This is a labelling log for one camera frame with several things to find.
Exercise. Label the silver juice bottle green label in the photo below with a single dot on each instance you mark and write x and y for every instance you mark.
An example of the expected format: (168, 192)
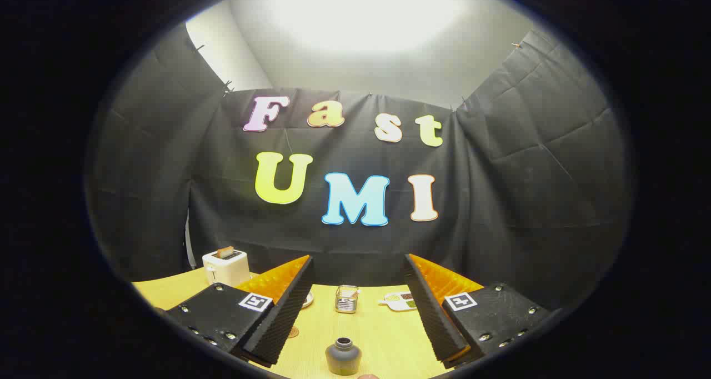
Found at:
(343, 358)

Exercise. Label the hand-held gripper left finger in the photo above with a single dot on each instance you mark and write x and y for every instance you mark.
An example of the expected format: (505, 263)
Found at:
(280, 318)

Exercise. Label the toast slice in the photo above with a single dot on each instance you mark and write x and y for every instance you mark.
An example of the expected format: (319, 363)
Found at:
(225, 252)

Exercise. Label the small white plate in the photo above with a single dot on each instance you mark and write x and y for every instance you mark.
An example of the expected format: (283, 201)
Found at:
(308, 299)

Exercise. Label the cream toaster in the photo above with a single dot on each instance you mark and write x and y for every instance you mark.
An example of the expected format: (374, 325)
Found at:
(226, 269)

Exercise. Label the black backdrop cloth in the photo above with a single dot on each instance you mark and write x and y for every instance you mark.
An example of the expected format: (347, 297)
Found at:
(527, 173)

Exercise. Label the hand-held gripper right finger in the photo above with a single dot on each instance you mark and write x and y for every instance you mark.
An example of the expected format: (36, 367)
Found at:
(436, 320)

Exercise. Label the wooden table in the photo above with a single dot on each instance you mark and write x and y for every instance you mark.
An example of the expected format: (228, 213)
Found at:
(383, 340)

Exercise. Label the round cork coaster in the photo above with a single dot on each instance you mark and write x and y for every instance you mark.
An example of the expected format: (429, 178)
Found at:
(293, 332)

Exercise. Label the white divided snack tray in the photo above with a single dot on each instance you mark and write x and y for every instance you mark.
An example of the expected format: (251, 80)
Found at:
(399, 302)

